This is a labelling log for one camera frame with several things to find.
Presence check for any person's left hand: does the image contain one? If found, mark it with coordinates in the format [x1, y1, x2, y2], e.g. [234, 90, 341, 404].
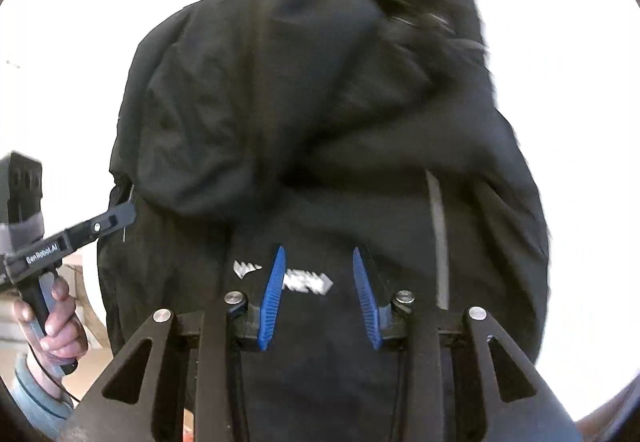
[13, 274, 88, 394]

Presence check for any light blue left sleeve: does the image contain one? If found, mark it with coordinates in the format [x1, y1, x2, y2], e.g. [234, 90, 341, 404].
[9, 353, 74, 441]

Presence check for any black hooded jacket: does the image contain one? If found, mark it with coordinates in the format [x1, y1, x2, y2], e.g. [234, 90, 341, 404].
[96, 0, 549, 441]

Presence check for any white floral quilted bedspread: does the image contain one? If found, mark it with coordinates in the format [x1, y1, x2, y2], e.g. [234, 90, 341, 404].
[1, 0, 639, 418]

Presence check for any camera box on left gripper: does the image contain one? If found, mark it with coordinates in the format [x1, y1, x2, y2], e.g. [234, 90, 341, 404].
[0, 151, 44, 254]

